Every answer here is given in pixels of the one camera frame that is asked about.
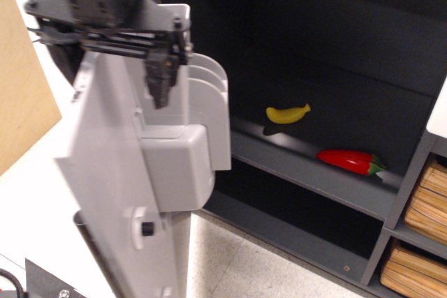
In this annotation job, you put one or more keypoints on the wicker basket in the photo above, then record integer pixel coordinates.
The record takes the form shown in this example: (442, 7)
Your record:
(413, 272)
(426, 210)

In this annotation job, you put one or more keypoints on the yellow toy banana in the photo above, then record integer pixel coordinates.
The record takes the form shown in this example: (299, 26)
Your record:
(287, 116)

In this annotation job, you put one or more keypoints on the light wooden panel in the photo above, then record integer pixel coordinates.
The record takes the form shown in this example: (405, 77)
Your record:
(28, 107)

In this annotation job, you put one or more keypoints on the wicker basket upper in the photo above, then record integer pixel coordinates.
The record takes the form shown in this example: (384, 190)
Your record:
(426, 210)

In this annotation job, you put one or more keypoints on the wicker basket lower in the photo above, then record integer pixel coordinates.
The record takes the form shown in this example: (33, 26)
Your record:
(413, 272)

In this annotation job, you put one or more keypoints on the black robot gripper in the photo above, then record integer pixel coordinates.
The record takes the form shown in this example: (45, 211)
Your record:
(133, 28)

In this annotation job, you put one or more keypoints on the black metal base plate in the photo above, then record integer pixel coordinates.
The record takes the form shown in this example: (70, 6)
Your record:
(42, 283)

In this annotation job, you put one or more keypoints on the grey side shelf unit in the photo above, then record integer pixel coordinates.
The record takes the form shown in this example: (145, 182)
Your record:
(432, 142)

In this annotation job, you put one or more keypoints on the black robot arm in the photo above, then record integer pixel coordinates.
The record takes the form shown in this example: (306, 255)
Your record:
(141, 29)

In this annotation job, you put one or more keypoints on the grey toy fridge door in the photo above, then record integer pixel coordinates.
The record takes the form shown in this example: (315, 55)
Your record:
(137, 171)

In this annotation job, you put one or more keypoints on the red toy chili pepper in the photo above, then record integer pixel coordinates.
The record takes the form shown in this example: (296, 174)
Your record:
(358, 162)

